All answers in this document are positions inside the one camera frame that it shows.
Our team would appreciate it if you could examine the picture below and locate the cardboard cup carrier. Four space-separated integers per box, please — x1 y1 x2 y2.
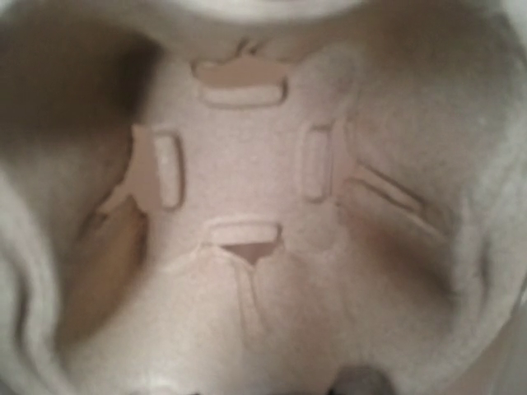
1 1 526 394

